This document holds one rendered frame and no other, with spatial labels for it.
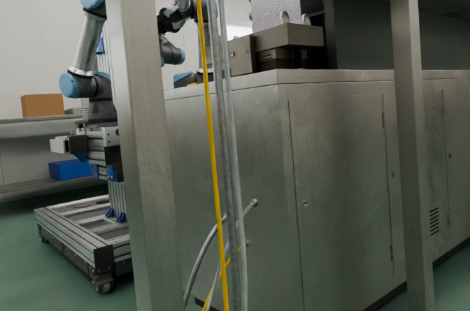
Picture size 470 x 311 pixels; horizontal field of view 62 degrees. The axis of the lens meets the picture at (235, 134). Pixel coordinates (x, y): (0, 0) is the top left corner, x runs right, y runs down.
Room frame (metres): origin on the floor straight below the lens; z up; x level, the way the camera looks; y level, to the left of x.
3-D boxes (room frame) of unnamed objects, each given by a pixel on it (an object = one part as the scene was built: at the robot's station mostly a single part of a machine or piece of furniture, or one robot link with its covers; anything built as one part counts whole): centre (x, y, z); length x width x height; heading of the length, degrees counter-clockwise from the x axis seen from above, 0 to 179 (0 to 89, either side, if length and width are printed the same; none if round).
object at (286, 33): (1.31, -0.10, 1.00); 0.40 x 0.16 x 0.06; 39
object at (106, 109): (2.01, 0.67, 0.87); 0.15 x 0.15 x 0.10
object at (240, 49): (1.24, -0.04, 0.96); 0.10 x 0.03 x 0.11; 39
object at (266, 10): (1.41, -0.18, 1.11); 0.23 x 0.01 x 0.18; 39
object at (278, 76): (2.12, -0.89, 0.88); 2.52 x 0.66 x 0.04; 129
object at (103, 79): (2.00, 0.67, 0.98); 0.13 x 0.12 x 0.14; 151
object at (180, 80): (2.31, 0.27, 0.98); 0.13 x 0.12 x 0.14; 102
